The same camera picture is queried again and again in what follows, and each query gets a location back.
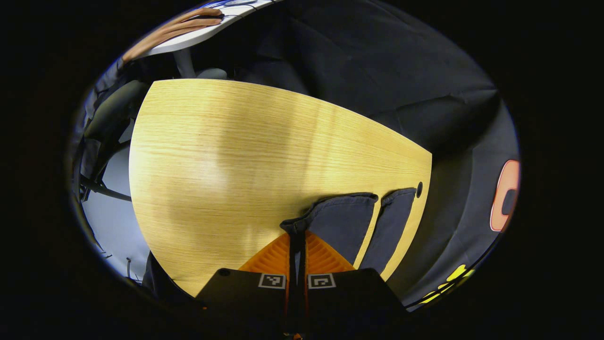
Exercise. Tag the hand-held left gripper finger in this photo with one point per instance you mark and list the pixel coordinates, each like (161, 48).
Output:
(291, 264)
(303, 264)

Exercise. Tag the grey office chair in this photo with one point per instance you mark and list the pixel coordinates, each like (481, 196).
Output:
(113, 108)

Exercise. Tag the white desk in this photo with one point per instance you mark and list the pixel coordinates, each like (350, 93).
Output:
(198, 38)

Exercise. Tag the black computer mouse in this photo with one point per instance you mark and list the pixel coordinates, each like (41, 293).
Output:
(212, 16)

